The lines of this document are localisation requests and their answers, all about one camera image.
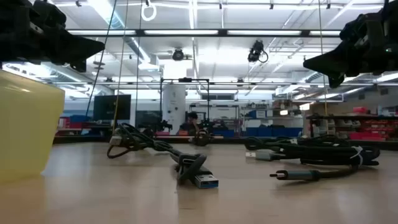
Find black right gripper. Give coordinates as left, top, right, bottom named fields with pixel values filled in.
left=303, top=0, right=398, bottom=89

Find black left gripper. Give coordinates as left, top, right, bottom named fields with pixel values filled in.
left=0, top=0, right=106, bottom=73

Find black cable grey plugs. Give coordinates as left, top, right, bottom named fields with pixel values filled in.
left=245, top=146, right=381, bottom=182

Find translucent yellow plastic tray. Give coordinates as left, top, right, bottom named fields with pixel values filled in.
left=0, top=70, right=66, bottom=182

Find black USB-C cable bundle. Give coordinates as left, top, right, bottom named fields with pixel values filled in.
left=244, top=135, right=354, bottom=151

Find black cable with red tie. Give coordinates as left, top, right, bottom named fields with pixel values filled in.
left=107, top=123, right=183, bottom=159

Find black looped USB-C cable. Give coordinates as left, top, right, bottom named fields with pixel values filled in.
left=191, top=129, right=215, bottom=147

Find short black USB cable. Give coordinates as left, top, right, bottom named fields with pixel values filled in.
left=170, top=152, right=219, bottom=190

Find black display screen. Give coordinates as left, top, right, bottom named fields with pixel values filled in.
left=93, top=95, right=132, bottom=121

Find shelf with red bins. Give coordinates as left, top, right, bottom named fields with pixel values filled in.
left=306, top=107, right=398, bottom=142

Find row of blue bins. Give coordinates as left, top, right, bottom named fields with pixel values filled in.
left=245, top=126, right=304, bottom=138

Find round black ceiling fixture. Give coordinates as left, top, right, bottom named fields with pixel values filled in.
left=172, top=48, right=185, bottom=62

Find white cylindrical tank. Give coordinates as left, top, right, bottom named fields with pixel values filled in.
left=162, top=83, right=187, bottom=135

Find black rig beam with lights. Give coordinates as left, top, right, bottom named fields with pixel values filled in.
left=67, top=29, right=343, bottom=38

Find person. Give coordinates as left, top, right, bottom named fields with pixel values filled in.
left=178, top=111, right=200, bottom=136

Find long thin black cable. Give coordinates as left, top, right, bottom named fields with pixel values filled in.
left=85, top=0, right=118, bottom=118

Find white hanging ring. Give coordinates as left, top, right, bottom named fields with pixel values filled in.
left=141, top=0, right=157, bottom=22

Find black overhead camera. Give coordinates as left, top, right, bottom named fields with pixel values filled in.
left=248, top=39, right=269, bottom=63

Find black metal frame stand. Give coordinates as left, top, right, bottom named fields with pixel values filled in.
left=160, top=77, right=211, bottom=134

